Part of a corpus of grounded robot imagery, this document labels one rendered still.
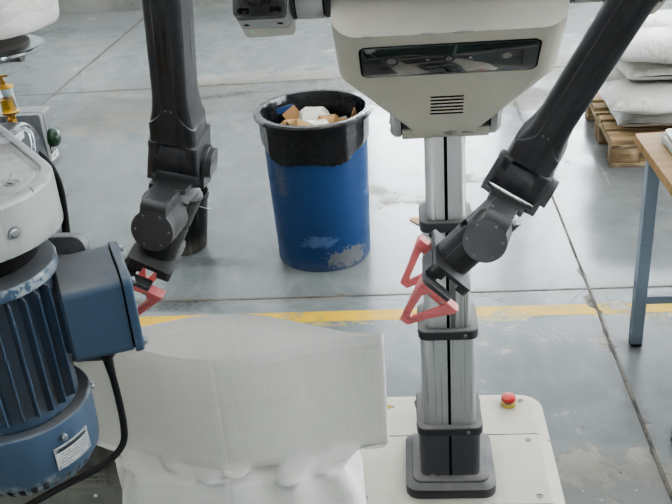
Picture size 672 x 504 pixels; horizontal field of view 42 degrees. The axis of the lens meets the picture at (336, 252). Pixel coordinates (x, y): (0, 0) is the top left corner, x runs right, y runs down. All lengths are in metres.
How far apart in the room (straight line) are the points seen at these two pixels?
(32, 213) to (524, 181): 0.62
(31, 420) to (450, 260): 0.58
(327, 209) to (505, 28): 2.13
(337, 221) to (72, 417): 2.63
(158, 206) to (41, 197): 0.29
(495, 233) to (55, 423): 0.56
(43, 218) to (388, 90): 0.84
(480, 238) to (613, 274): 2.51
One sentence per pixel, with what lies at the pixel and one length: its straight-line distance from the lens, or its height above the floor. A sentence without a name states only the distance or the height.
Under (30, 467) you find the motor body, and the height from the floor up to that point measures 1.13.
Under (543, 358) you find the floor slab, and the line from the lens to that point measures 3.05.
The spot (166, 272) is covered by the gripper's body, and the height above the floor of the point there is 1.16.
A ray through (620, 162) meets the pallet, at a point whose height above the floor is 0.03.
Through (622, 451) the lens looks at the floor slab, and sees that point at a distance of 2.70.
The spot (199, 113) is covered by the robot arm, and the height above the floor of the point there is 1.37.
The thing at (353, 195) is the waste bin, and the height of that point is 0.32.
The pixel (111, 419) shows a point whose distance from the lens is 1.44.
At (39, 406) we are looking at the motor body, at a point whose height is 1.19.
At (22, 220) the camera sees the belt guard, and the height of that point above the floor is 1.40.
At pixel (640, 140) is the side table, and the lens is 2.81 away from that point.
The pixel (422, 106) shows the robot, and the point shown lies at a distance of 1.60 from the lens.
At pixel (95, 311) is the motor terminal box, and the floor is 1.27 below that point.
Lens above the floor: 1.71
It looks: 27 degrees down
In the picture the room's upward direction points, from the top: 5 degrees counter-clockwise
